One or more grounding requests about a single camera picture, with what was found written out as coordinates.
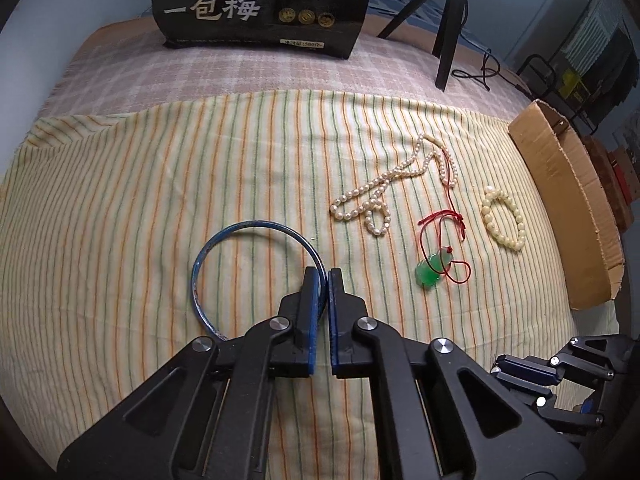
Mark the yellow and black box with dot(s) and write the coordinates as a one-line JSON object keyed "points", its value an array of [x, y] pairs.
{"points": [[570, 84]]}

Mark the dark hanging clothes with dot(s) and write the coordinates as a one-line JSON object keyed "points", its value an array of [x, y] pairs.
{"points": [[620, 65]]}

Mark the cardboard box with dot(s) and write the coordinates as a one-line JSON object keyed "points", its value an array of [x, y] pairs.
{"points": [[550, 170]]}

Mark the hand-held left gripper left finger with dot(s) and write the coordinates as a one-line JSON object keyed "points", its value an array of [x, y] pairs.
{"points": [[312, 310]]}

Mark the pink plaid blanket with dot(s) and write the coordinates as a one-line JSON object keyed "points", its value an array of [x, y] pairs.
{"points": [[200, 75]]}

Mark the yellow striped cloth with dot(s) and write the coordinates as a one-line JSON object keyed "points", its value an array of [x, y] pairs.
{"points": [[150, 185]]}

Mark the black tripod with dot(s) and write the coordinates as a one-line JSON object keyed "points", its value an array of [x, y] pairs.
{"points": [[447, 35]]}

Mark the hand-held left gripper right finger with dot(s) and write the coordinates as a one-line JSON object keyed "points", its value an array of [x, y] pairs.
{"points": [[334, 310]]}

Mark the black printed bag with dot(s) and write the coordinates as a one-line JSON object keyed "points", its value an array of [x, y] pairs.
{"points": [[260, 5]]}

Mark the black metal rack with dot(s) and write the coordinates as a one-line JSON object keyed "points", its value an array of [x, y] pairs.
{"points": [[542, 77]]}

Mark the stack of red-brown boxes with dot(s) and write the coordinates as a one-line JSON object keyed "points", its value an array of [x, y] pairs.
{"points": [[617, 170]]}

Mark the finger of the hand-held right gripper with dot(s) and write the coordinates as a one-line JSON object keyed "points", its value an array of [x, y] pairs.
{"points": [[525, 369], [565, 417]]}

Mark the blue bangle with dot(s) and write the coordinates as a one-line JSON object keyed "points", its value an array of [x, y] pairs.
{"points": [[250, 222]]}

